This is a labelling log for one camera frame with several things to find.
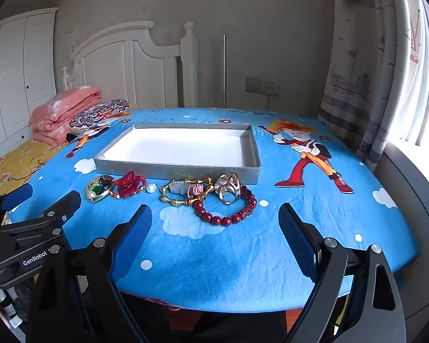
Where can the green stone pendant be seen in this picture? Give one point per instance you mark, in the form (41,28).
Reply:
(100,188)

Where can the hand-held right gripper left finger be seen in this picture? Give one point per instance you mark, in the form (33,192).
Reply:
(139,228)

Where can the metal pole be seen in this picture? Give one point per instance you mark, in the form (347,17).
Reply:
(223,71)

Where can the gold bangle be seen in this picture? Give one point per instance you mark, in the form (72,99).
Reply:
(103,197)

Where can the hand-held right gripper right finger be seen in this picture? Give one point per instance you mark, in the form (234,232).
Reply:
(300,239)

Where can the white crystal charm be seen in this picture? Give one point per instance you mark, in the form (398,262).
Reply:
(178,188)

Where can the white ship printed curtain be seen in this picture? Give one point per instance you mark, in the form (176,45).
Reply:
(361,60)

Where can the wall switch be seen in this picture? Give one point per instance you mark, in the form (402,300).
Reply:
(252,83)

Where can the red rose ornament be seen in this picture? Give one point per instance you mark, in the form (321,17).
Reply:
(130,181)

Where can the patterned round pillow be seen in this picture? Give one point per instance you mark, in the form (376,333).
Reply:
(96,114)

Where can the white wardrobe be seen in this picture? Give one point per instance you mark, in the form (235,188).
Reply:
(10,78)

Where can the pink folded quilt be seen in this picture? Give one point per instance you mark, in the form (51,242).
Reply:
(57,114)

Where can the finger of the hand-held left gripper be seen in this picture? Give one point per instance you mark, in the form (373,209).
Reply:
(18,196)
(64,205)

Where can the blue cartoon printed tablecloth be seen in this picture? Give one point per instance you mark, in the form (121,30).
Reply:
(236,257)

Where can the white wooden headboard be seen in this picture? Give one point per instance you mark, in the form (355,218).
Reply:
(110,64)

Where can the wall socket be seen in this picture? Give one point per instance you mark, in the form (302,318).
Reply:
(270,86)

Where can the yellow floral bedsheet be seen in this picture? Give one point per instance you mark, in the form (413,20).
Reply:
(14,160)

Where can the grey cardboard tray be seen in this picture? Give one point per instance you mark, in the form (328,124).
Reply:
(186,146)

